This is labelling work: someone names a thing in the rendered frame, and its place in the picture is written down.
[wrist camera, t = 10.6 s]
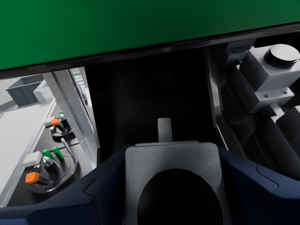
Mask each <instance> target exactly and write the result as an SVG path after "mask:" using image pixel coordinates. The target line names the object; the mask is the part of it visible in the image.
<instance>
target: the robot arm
mask: <svg viewBox="0 0 300 225"><path fill-rule="evenodd" d="M131 146H133V145H126V146H125V147H123V148H122V149H121V150H119V151H118V152H116V153H115V154H114V155H113V156H111V157H110V158H108V159H107V160H106V161H104V162H103V163H101V164H100V165H99V166H98V167H96V168H95V169H94V170H92V171H91V172H89V173H88V174H86V175H85V176H84V177H82V178H81V179H79V180H78V181H76V182H75V183H73V184H72V185H70V186H68V187H67V188H65V189H63V190H62V191H60V192H59V193H57V194H56V195H54V196H52V197H51V198H49V199H47V200H45V201H43V202H41V203H38V204H34V205H25V206H14V207H3V208H0V225H122V224H123V220H124V213H125V152H126V150H127V148H129V147H131ZM216 146H217V148H218V153H219V157H220V162H221V168H222V174H223V178H224V183H225V189H226V194H227V199H228V204H229V210H230V215H231V220H232V225H300V182H299V181H296V180H294V179H291V178H289V177H286V176H284V175H282V174H279V173H277V172H274V171H272V170H270V169H268V168H265V167H263V166H261V165H259V164H256V163H254V162H252V161H250V160H248V159H246V158H244V157H242V156H239V155H237V154H235V153H233V152H231V151H229V150H226V149H224V148H222V147H220V146H218V145H216Z"/></svg>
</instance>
